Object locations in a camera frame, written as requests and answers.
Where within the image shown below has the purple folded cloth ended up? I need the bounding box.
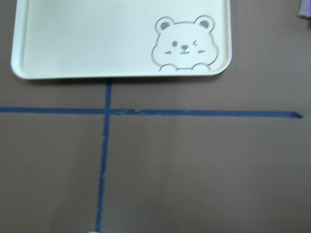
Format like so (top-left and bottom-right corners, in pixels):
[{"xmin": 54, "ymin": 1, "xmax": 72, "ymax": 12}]
[{"xmin": 298, "ymin": 0, "xmax": 311, "ymax": 19}]

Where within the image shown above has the cream bear serving tray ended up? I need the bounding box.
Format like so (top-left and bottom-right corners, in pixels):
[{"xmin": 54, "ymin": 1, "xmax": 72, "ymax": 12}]
[{"xmin": 11, "ymin": 0, "xmax": 232, "ymax": 80}]

